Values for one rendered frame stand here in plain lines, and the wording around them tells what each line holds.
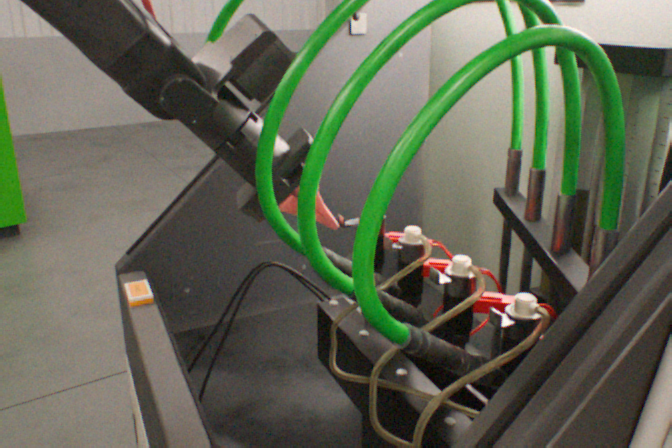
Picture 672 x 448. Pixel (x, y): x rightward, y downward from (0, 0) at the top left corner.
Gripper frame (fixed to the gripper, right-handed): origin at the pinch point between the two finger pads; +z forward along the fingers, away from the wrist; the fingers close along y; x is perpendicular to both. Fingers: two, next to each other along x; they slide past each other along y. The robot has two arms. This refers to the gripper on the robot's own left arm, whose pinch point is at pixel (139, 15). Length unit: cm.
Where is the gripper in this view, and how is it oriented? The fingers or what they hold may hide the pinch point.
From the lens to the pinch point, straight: 74.7
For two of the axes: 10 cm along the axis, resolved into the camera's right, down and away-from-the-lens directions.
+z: 6.7, 7.4, -0.3
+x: -7.3, 6.6, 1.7
